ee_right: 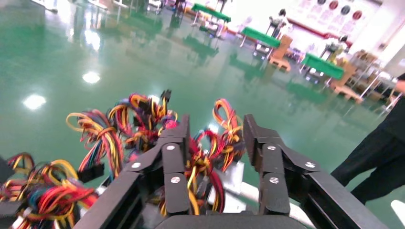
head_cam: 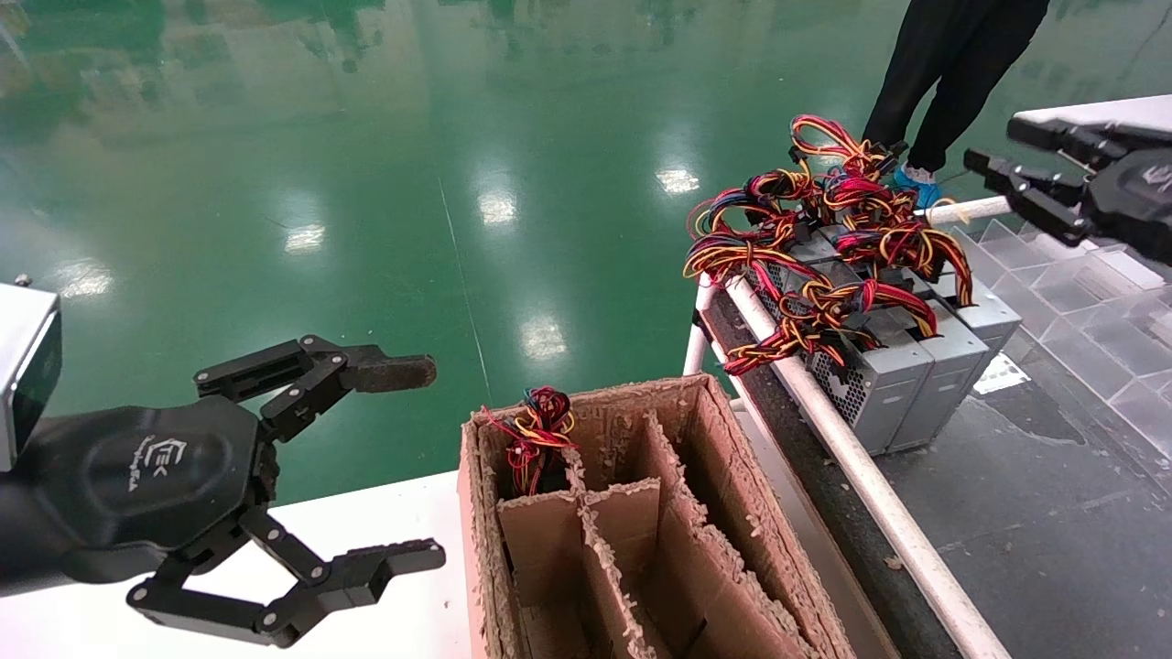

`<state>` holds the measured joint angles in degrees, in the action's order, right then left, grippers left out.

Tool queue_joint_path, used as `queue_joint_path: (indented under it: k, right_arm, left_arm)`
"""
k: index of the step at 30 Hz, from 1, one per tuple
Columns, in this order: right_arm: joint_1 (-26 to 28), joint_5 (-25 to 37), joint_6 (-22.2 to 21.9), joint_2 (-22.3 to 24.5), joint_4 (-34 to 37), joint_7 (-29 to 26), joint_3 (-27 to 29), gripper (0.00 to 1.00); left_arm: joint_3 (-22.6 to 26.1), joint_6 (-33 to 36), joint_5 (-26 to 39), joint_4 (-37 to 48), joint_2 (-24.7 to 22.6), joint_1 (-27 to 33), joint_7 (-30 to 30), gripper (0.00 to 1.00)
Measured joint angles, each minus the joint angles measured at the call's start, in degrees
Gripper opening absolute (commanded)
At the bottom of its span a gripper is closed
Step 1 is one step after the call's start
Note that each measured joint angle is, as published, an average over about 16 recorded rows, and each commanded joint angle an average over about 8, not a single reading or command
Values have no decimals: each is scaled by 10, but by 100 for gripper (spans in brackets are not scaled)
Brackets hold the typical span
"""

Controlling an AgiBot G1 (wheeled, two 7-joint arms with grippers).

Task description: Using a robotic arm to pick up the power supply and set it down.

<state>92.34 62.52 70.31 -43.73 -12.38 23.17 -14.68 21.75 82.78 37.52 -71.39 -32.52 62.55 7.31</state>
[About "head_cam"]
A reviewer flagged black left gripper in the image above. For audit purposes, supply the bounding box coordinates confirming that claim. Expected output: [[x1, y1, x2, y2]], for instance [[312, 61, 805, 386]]
[[18, 334, 447, 648]]

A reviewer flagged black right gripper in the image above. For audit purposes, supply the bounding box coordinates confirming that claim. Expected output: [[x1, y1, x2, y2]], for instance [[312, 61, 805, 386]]
[[963, 116, 1172, 266]]

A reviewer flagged grey power supply with cables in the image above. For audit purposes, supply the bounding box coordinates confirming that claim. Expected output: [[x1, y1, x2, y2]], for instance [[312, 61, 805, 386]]
[[682, 174, 871, 294], [789, 114, 912, 184], [833, 220, 1023, 385], [893, 311, 992, 451], [819, 174, 926, 239], [723, 279, 939, 456]]

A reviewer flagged white table board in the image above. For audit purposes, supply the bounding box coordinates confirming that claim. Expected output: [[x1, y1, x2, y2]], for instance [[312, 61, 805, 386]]
[[1012, 94, 1172, 138]]

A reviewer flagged person in black trousers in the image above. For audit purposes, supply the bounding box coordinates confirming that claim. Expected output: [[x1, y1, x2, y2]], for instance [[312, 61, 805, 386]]
[[861, 0, 1052, 210]]

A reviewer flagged clear acrylic divider tray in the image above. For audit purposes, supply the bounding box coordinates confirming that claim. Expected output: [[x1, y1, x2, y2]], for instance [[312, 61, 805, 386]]
[[952, 220, 1172, 459]]

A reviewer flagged cardboard divider insert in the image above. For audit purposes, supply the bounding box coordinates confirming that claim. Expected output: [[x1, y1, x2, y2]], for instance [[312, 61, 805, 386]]
[[497, 412, 816, 659]]

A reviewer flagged brown cardboard box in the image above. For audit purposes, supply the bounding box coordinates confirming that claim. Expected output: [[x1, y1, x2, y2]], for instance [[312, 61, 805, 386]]
[[458, 373, 857, 659]]

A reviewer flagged white leg pipe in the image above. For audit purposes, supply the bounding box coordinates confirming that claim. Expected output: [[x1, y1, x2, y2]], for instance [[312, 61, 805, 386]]
[[682, 284, 720, 376]]

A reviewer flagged white frame pipe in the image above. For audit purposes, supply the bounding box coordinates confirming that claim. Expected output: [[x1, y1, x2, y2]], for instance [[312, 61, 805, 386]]
[[916, 195, 1013, 227]]

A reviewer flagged wire bundle in box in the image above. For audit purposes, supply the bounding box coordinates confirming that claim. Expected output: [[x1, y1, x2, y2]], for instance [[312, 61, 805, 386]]
[[483, 385, 578, 497]]

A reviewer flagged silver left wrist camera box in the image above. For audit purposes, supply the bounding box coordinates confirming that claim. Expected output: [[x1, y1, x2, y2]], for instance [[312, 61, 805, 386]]
[[0, 282, 63, 472]]

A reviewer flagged long white rail pipe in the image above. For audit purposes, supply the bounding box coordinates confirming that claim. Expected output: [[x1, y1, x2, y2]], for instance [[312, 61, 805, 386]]
[[700, 275, 1013, 659]]

